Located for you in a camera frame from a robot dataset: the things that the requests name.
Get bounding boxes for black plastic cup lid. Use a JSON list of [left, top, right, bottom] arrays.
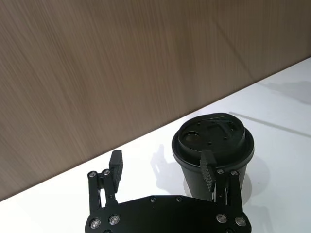
[[171, 112, 255, 170]]

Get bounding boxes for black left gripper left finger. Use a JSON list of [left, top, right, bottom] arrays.
[[87, 150, 125, 215]]

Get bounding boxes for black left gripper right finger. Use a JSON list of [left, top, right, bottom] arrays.
[[199, 149, 243, 212]]

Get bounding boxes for black paper cup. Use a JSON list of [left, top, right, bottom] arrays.
[[175, 159, 249, 202]]

